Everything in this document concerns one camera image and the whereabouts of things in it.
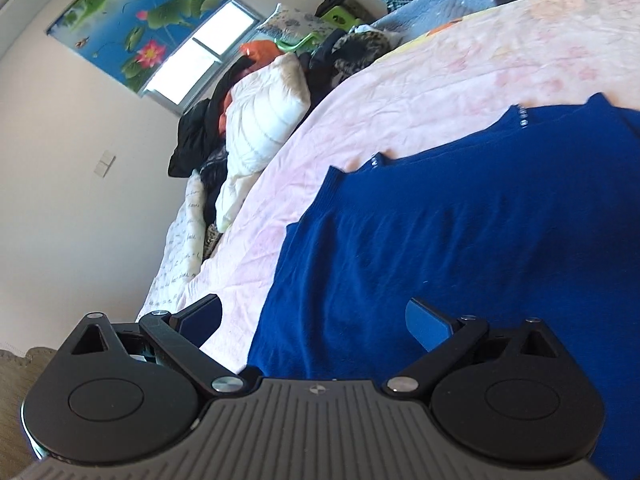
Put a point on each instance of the pink floral bedsheet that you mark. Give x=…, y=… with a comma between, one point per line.
x=425, y=85

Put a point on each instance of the window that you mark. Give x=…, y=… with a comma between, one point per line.
x=220, y=30

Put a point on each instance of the black bag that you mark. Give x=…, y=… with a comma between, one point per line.
x=332, y=1

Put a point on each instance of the dark patterned garment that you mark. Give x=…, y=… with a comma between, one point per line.
x=215, y=180

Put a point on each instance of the orange cloth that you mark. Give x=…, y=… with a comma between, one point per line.
x=262, y=50

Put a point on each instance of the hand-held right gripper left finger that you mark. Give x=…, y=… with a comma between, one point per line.
x=200, y=321

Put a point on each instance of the leopard print fabric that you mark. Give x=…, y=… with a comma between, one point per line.
x=360, y=47

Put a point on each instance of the script print quilt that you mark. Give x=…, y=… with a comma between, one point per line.
x=180, y=245

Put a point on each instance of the light blue quilted blanket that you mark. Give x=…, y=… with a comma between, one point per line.
x=440, y=0

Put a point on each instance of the white wall switch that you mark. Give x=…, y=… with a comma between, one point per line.
x=105, y=163

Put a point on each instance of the lotus print roller blind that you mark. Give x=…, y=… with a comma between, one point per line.
x=135, y=15

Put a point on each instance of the black clothing heap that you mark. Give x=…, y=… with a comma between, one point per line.
x=197, y=130

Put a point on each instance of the white quilted comforter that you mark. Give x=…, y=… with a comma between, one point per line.
x=260, y=120

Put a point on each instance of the grey floral cushion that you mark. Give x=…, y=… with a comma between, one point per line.
x=290, y=22

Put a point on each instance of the blue knit sweater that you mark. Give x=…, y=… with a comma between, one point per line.
x=450, y=235

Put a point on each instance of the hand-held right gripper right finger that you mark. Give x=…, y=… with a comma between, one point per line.
x=425, y=326

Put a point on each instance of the green plastic stool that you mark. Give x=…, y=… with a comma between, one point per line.
x=342, y=15

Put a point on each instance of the beige mat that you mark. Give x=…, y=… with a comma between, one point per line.
x=15, y=385

